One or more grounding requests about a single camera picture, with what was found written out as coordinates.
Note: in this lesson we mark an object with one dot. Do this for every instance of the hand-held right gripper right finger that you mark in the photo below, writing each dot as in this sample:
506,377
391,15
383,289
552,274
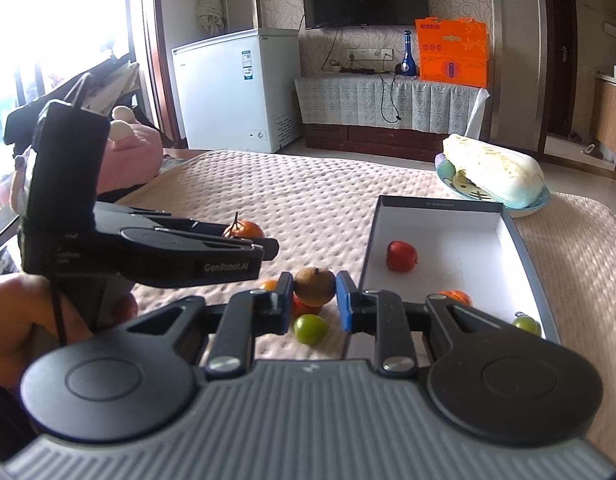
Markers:
344,305

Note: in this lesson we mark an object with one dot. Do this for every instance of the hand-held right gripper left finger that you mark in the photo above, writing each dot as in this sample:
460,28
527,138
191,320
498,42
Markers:
288,305

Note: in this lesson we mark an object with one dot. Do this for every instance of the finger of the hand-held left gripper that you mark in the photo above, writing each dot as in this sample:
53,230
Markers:
212,245
157,219

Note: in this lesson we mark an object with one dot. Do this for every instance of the dark red apple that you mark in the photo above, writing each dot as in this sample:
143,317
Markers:
303,307

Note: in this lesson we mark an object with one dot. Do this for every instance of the brown round fruit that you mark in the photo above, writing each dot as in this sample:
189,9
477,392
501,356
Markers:
314,286

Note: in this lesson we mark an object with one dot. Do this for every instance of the tangerine with stem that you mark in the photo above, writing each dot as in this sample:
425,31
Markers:
248,230

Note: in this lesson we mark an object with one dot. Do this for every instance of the white box with black edge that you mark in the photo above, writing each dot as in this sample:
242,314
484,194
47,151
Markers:
463,255

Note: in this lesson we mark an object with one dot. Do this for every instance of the person's left hand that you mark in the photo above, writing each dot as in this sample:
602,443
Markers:
22,320

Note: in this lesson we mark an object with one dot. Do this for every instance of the pink plush toy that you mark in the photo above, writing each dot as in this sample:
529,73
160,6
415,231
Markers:
132,155

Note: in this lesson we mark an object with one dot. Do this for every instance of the small red apple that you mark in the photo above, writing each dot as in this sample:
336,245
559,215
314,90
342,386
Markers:
402,256

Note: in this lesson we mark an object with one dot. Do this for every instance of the orange tangerine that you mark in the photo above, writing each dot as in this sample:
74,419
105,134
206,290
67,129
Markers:
455,297

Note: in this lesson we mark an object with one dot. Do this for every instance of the beige quilted bedspread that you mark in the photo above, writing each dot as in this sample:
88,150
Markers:
313,195

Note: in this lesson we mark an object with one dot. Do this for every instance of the white chest freezer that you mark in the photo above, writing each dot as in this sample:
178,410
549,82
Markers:
222,90

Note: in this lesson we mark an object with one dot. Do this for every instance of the dark wooden television cabinet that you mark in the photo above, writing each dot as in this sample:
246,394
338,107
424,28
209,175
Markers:
388,142

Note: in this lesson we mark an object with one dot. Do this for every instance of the green plum with stem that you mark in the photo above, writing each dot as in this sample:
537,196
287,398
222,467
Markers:
528,325

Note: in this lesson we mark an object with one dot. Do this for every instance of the lace table cloth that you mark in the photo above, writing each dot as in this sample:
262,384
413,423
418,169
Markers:
348,100

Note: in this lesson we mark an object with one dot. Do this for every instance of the light blue plate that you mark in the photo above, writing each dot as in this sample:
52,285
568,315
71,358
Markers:
525,210

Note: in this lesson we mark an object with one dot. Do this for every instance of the napa cabbage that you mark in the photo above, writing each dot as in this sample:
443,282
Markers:
503,172

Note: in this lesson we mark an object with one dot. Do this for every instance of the black power strip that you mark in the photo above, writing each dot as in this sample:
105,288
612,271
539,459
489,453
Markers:
357,68

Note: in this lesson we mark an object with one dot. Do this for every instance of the blue glass bottle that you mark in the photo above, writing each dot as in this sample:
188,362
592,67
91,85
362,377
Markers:
408,62

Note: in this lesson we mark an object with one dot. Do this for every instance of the orange gift box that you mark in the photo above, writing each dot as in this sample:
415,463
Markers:
453,55

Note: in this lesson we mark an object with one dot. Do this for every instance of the pair of slippers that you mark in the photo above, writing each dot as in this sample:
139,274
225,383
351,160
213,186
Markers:
583,145

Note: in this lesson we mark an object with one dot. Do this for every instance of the light wooden cabinet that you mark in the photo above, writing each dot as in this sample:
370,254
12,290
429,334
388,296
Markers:
610,115

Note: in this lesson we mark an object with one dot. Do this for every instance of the dark wooden door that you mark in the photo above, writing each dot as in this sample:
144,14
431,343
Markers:
560,50

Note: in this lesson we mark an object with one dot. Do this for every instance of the white wall socket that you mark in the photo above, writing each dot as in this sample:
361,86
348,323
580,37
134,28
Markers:
370,53

